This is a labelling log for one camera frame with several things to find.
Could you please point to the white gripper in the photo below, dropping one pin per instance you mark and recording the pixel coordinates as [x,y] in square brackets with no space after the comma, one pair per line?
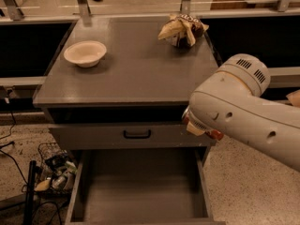
[198,125]

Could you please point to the red coke can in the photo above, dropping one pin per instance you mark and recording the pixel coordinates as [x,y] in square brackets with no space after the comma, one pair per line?
[212,133]

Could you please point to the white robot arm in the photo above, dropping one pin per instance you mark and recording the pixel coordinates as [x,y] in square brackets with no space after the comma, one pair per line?
[230,101]

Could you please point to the grey top drawer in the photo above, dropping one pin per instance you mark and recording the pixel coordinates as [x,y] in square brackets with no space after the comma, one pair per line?
[110,136]

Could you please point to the grey open middle drawer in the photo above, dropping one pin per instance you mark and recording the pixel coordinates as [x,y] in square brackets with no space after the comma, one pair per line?
[140,187]

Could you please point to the brown chip bag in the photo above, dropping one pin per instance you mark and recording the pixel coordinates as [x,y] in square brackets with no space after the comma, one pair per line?
[182,30]

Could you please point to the white paper bowl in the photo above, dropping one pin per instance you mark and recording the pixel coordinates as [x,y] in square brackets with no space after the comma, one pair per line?
[85,54]

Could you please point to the black drawer handle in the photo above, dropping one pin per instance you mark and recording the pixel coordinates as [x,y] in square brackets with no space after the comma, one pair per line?
[137,135]

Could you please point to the wire basket with items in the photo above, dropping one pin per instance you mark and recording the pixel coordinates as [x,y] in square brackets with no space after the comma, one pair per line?
[57,172]

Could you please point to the black stand post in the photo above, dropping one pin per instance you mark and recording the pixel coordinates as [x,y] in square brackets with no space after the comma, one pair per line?
[29,195]

